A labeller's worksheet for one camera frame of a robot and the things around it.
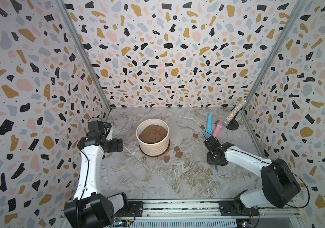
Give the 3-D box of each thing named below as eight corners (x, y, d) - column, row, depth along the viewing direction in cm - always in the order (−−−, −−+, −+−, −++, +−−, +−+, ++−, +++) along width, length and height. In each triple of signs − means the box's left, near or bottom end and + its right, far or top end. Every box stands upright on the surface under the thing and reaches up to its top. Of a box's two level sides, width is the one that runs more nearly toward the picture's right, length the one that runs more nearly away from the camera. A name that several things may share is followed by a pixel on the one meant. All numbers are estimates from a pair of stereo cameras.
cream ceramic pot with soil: (138, 158, 94) (133, 145, 81) (142, 133, 107) (138, 118, 94) (168, 158, 94) (168, 145, 81) (168, 133, 107) (168, 119, 94)
